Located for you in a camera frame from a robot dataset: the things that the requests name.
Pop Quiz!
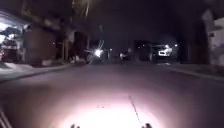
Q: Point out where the white car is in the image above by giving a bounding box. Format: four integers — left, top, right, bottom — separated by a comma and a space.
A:
151, 44, 179, 63

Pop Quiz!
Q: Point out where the pale building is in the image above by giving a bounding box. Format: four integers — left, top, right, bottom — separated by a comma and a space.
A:
200, 8, 224, 67

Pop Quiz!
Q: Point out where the grey pavement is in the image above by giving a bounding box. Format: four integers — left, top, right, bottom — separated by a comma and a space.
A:
159, 62, 224, 82
0, 61, 75, 83

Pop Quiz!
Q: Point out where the dark asphalt road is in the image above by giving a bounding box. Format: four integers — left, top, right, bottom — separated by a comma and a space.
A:
0, 61, 224, 128

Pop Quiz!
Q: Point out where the building with lit front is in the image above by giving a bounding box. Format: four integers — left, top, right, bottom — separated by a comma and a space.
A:
0, 0, 90, 67

